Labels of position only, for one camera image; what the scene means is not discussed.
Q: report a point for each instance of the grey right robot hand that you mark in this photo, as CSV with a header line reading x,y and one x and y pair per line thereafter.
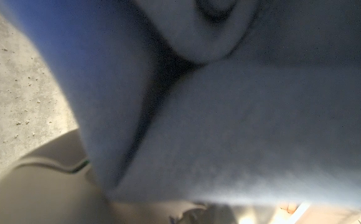
x,y
43,193

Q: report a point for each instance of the blue hoodie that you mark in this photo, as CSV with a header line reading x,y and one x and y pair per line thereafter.
x,y
214,109

